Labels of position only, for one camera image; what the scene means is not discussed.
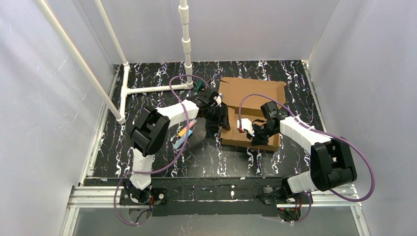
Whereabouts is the brown cardboard box sheet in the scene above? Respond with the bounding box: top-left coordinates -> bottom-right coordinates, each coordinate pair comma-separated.
217,77 -> 287,152

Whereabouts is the orange pink highlighter marker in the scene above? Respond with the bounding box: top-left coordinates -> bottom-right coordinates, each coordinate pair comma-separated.
178,119 -> 197,137

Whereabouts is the blue highlighter marker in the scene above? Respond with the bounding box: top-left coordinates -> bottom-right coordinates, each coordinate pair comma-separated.
173,130 -> 193,150

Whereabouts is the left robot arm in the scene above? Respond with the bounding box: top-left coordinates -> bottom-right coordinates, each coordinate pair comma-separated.
129,88 -> 230,190

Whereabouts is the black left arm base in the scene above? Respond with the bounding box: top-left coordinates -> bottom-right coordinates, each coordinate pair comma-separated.
117,183 -> 168,206

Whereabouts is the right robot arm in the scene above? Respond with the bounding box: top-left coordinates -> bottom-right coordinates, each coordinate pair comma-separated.
248,102 -> 357,196

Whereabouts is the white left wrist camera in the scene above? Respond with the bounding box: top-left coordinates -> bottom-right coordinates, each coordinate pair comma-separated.
215,93 -> 223,107

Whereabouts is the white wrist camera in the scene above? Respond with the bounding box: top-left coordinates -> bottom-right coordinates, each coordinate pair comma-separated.
237,118 -> 255,137
215,93 -> 223,107

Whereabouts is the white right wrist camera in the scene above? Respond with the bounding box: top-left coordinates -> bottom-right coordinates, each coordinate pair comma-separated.
237,118 -> 255,137

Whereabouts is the green handled screwdriver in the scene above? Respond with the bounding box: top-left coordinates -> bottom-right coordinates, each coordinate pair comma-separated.
195,80 -> 206,92

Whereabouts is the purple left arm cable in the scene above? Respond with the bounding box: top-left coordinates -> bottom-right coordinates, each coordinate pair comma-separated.
113,75 -> 211,226

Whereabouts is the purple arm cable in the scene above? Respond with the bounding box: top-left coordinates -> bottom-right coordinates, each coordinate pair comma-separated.
113,75 -> 211,226
238,93 -> 376,225

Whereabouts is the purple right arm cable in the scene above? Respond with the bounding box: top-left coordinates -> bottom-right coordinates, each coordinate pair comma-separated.
238,93 -> 376,225

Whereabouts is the white pvc pipe frame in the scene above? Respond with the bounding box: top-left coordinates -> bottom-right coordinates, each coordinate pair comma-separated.
34,0 -> 194,125

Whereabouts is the aluminium rail frame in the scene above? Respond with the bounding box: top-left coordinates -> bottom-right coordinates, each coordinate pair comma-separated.
60,60 -> 372,236

